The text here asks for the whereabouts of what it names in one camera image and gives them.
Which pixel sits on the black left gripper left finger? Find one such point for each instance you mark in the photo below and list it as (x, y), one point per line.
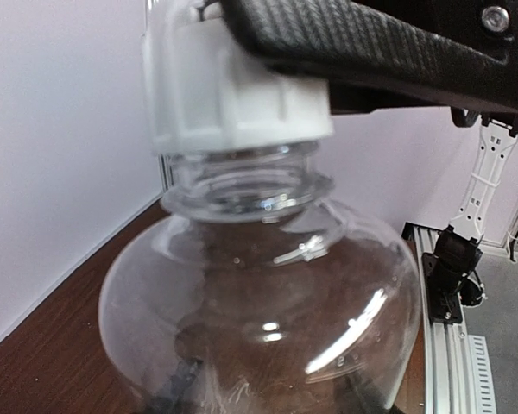
(170, 397)

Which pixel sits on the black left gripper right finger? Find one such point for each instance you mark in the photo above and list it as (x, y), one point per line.
(363, 399)

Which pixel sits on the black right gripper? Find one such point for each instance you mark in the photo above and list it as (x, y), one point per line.
(392, 54)

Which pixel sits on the small clear plastic bottle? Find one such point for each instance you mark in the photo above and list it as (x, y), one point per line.
(279, 290)

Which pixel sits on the white flip nozzle cap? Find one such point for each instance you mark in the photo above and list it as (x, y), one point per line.
(205, 94)

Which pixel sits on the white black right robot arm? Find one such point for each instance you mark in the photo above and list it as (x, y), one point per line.
(485, 177)

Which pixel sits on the front aluminium frame rail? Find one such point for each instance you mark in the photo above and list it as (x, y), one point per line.
(458, 376)

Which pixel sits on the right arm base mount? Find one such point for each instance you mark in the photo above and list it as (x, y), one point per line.
(450, 274)

